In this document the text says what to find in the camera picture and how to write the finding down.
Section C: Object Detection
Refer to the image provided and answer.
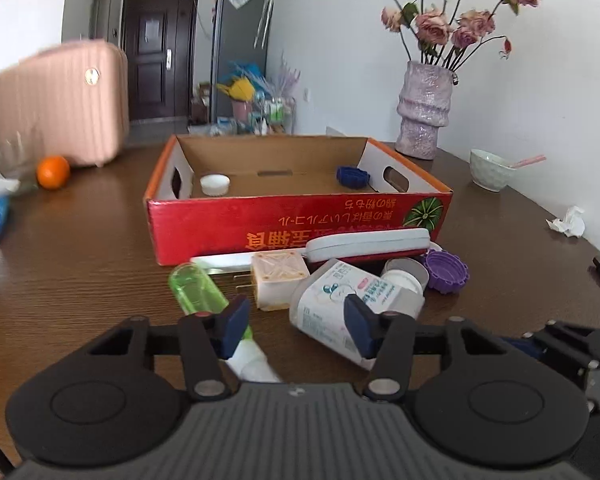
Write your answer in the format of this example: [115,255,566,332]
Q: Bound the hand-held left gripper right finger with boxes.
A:
[345,294,511,402]

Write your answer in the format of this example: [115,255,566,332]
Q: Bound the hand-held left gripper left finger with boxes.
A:
[87,295,252,402]

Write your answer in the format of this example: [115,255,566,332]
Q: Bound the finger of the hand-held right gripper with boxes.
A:
[505,321,600,376]

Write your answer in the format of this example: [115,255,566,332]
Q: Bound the white labelled medicine bottle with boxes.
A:
[289,258,426,372]

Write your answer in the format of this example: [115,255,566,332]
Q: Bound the green transparent tube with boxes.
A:
[168,262,281,383]

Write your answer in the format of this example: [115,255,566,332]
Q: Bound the beige charger plug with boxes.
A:
[234,251,311,311]

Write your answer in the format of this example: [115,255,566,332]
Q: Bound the grey round lid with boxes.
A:
[384,258,429,286]

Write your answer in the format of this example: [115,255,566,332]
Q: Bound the white red lint brush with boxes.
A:
[190,227,443,273]

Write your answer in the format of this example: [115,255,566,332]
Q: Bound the purple bottle cap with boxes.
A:
[422,250,471,292]

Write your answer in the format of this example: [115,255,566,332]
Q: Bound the red cardboard box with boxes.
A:
[145,134,453,267]

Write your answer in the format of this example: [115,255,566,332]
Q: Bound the crumpled white tissue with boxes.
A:
[546,206,586,238]

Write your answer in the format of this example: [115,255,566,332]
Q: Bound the white bottle cap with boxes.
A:
[200,174,231,196]

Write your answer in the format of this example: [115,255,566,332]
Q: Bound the blue bottle cap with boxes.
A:
[336,166,371,190]

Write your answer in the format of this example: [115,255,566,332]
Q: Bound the pale green bowl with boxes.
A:
[469,149,517,192]

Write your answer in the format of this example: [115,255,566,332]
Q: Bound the brown cardboard carton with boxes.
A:
[192,82,213,123]

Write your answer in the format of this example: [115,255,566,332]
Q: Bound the pink textured vase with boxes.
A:
[395,61,453,161]

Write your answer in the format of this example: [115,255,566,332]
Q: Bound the yellow plastic item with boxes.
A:
[216,77,256,101]

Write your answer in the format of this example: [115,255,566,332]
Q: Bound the orange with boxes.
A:
[36,156,71,190]

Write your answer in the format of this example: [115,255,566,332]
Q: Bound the purple dried grass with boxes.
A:
[275,55,301,98]

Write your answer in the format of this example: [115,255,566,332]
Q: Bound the blue plastic item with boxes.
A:
[227,62,266,81]

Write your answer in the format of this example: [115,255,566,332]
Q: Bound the dark brown door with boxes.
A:
[121,0,199,122]

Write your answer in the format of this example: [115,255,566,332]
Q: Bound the pink ribbed suitcase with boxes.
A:
[0,39,130,168]

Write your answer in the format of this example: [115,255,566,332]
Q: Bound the grey refrigerator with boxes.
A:
[211,0,276,126]

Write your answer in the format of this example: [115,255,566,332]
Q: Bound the dried pink roses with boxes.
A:
[347,0,543,73]

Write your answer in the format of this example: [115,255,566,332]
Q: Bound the white folded umbrella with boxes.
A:
[254,0,276,48]

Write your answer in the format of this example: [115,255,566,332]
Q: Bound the wire storage rack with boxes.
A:
[250,95,297,135]

